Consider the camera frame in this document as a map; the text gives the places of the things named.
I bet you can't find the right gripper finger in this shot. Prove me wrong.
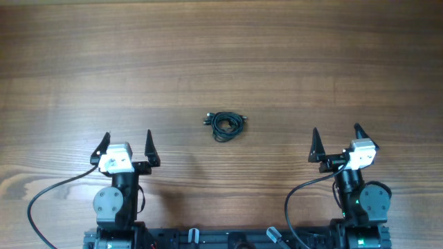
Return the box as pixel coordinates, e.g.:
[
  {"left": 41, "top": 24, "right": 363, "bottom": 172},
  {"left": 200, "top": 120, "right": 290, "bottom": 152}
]
[
  {"left": 354, "top": 123, "right": 379, "bottom": 150},
  {"left": 308, "top": 127, "right": 326, "bottom": 163}
]

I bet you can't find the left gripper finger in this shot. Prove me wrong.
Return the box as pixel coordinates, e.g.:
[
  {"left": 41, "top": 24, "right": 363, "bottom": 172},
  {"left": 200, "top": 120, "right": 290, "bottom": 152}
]
[
  {"left": 90, "top": 132, "right": 111, "bottom": 165},
  {"left": 145, "top": 129, "right": 161, "bottom": 167}
]

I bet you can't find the black cable bundle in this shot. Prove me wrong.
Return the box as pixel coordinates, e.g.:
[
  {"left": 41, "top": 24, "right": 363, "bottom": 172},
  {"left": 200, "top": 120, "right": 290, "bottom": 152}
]
[{"left": 202, "top": 111, "right": 248, "bottom": 143}]

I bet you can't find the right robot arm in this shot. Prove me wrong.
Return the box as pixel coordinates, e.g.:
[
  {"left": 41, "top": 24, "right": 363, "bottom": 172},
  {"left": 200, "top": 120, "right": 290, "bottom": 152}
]
[{"left": 308, "top": 123, "right": 392, "bottom": 249}]

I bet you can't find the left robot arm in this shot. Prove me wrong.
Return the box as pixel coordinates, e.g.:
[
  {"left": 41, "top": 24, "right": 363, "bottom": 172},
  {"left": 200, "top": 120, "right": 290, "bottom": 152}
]
[{"left": 83, "top": 131, "right": 161, "bottom": 249}]

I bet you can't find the right camera cable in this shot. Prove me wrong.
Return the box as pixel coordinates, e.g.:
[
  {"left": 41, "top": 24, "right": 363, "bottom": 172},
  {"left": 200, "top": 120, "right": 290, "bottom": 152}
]
[{"left": 284, "top": 160, "right": 350, "bottom": 249}]

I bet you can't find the camera cable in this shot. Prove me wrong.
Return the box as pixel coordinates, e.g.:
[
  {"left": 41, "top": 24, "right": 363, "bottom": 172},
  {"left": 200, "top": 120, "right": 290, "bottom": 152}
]
[
  {"left": 26, "top": 164, "right": 101, "bottom": 249},
  {"left": 284, "top": 160, "right": 350, "bottom": 249}
]

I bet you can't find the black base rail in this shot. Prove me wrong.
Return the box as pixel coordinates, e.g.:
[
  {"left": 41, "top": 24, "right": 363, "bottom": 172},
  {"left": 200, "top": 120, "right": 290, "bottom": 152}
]
[{"left": 83, "top": 225, "right": 392, "bottom": 249}]

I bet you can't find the left camera cable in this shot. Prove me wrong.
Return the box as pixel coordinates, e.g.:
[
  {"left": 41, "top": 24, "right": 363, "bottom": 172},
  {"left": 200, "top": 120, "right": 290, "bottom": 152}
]
[{"left": 26, "top": 164, "right": 101, "bottom": 249}]

